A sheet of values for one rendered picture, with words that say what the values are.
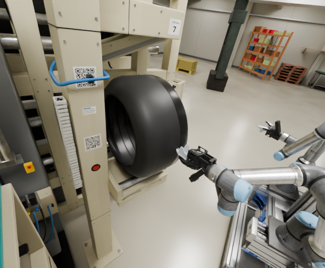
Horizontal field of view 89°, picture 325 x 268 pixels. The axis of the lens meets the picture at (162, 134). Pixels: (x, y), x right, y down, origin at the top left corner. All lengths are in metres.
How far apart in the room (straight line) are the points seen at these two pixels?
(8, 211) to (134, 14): 0.92
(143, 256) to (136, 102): 1.42
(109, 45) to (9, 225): 0.92
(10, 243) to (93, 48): 0.57
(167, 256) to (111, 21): 1.79
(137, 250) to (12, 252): 1.39
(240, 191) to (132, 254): 1.34
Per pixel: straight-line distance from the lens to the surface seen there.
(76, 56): 0.65
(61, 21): 0.64
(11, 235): 0.55
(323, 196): 0.89
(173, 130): 0.77
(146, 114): 0.71
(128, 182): 1.02
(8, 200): 0.61
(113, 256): 1.80
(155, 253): 1.83
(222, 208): 0.76
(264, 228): 1.46
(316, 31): 12.76
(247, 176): 0.84
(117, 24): 0.98
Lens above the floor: 1.70
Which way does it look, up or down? 33 degrees down
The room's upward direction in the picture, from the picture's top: 10 degrees clockwise
